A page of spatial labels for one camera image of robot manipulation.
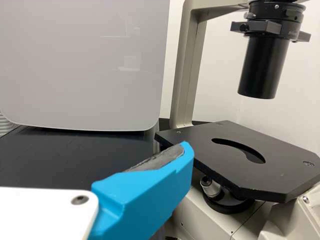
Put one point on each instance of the cream microscope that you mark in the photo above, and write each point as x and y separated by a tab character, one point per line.
185	75

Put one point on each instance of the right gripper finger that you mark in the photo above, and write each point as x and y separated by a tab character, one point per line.
140	200

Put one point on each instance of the white box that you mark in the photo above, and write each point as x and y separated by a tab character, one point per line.
75	62

